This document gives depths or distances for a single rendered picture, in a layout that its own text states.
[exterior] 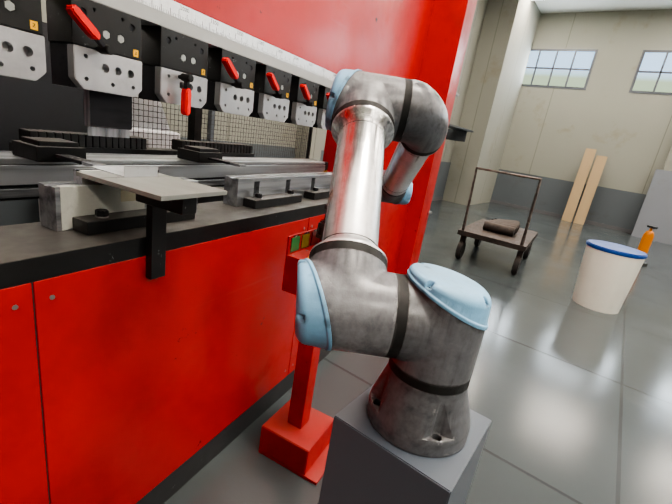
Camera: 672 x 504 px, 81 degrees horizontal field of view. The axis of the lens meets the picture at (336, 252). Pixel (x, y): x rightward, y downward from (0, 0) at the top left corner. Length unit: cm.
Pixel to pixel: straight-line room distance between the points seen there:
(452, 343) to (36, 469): 88
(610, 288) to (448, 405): 367
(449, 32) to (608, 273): 246
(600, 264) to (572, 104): 761
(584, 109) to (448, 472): 1094
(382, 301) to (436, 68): 249
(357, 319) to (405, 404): 14
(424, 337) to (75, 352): 73
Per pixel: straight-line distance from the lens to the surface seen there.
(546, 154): 1132
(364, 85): 76
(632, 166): 1117
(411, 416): 57
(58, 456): 111
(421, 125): 77
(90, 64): 100
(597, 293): 419
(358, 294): 49
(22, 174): 126
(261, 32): 139
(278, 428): 156
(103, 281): 96
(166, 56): 112
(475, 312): 52
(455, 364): 54
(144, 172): 102
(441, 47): 292
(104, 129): 107
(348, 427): 61
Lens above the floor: 116
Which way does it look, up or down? 17 degrees down
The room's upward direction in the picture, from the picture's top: 9 degrees clockwise
